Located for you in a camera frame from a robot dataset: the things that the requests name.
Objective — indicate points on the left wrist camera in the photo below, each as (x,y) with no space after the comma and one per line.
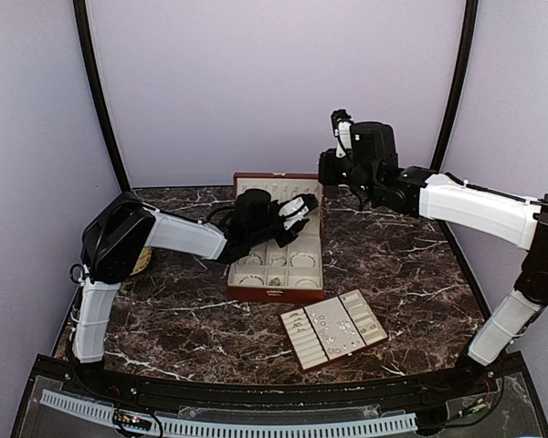
(301,205)

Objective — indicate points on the black front table rail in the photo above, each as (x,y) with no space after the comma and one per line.
(161,394)

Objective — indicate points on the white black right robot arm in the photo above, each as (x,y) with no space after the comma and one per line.
(365,161)

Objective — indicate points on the red jewelry tray insert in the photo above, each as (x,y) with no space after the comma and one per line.
(332,329)

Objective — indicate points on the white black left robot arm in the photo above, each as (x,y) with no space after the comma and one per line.
(112,244)

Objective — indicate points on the black frame post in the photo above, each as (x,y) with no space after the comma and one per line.
(469,22)
(80,8)

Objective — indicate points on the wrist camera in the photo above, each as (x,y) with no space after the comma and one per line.
(301,205)
(341,127)

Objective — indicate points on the white slotted cable duct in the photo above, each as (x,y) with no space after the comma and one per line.
(144,424)

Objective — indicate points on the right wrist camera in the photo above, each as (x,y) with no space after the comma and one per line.
(341,127)

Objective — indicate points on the red wooden jewelry box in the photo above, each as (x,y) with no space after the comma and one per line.
(290,274)

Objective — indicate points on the right black frame post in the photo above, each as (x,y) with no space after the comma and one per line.
(469,22)

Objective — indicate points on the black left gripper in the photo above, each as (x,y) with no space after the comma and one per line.
(297,227)

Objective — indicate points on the left black frame post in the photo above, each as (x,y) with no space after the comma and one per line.
(80,8)

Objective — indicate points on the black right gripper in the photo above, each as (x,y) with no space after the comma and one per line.
(327,175)

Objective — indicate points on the woven bamboo tray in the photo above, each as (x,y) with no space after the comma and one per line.
(142,262)

